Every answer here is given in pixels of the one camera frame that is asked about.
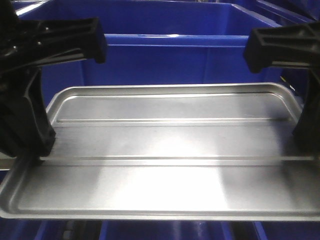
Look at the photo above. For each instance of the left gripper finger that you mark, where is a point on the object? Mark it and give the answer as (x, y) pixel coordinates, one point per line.
(24, 124)

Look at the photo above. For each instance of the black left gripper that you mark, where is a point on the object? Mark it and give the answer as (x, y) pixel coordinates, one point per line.
(32, 43)

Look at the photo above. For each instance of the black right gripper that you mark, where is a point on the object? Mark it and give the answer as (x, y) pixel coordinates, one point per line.
(294, 46)

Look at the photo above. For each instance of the silver metal tray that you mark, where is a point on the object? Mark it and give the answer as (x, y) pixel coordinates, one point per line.
(169, 152)

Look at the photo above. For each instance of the blue bin below rack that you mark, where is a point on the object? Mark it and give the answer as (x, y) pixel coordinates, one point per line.
(167, 42)

